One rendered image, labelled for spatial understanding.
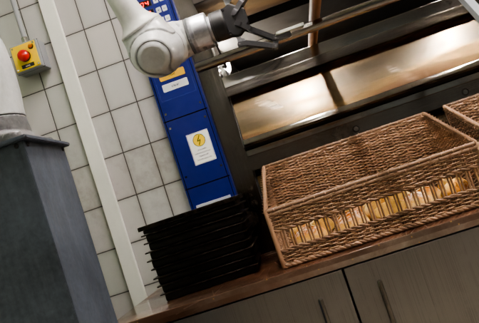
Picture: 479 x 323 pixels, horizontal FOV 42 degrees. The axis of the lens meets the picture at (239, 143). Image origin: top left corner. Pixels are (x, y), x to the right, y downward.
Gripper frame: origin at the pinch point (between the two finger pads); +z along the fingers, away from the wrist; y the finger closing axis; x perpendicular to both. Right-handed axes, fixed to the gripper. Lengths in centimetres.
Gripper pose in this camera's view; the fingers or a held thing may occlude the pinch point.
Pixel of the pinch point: (290, 0)
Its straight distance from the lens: 154.0
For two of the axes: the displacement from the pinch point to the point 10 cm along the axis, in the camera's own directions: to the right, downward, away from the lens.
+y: 3.1, 9.5, -0.8
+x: -1.1, -0.5, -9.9
